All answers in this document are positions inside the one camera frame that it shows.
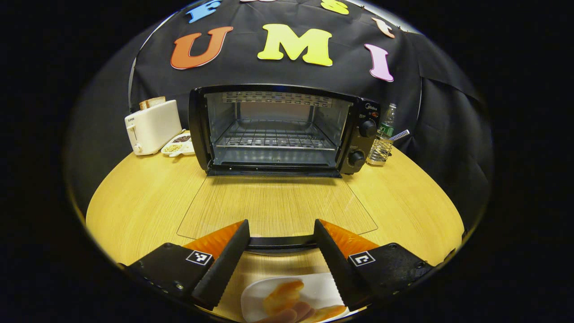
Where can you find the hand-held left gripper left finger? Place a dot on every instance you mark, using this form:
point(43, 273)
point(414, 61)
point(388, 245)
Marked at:
point(224, 269)

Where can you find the toasted bread slice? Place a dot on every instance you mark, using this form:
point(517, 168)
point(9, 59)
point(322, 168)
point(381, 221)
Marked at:
point(156, 101)
point(143, 105)

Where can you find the black electric oven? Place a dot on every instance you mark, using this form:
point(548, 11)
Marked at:
point(358, 116)

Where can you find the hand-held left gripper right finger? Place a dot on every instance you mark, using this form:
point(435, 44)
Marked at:
point(341, 269)

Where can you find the black backdrop cloth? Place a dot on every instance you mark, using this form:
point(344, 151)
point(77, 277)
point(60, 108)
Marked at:
point(287, 74)

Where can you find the white divided snack dish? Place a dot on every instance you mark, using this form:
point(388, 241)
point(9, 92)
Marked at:
point(179, 146)

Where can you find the clear water bottle green label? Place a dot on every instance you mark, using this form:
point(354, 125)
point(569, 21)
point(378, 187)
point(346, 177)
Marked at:
point(388, 119)

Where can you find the white plate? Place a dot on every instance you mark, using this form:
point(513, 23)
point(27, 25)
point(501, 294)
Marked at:
point(318, 287)

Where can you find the blue striped straw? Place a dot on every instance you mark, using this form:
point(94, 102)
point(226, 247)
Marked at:
point(400, 134)

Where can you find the white toaster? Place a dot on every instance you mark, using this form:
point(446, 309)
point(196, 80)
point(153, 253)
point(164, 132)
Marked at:
point(152, 128)

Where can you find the golden bread roll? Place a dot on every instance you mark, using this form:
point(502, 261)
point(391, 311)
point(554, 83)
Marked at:
point(282, 296)

